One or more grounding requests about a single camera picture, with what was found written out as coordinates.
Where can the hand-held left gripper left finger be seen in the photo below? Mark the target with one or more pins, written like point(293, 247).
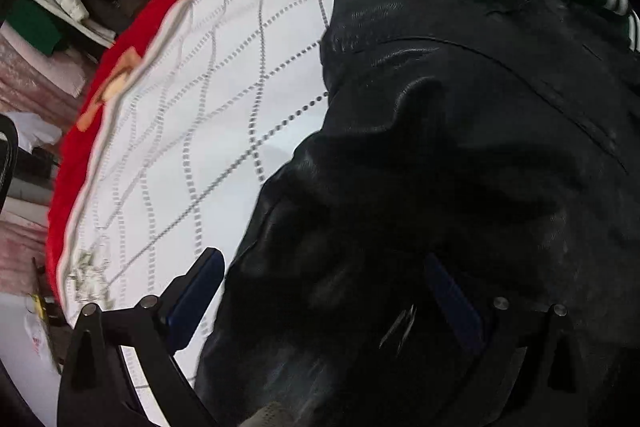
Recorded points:
point(192, 302)

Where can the white plastic bag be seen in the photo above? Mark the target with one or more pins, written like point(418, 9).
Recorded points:
point(42, 342)

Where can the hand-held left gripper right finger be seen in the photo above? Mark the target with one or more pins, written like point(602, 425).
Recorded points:
point(457, 307)

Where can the red floral blanket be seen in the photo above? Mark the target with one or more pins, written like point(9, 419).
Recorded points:
point(120, 72)

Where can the black chair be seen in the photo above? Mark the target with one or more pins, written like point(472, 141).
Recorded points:
point(7, 157)

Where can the black leather jacket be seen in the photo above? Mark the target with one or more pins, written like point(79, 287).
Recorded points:
point(450, 167)

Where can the white quilted bed cover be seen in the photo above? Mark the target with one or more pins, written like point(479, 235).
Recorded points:
point(210, 107)

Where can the pink curtain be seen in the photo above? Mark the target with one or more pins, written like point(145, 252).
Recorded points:
point(35, 72)

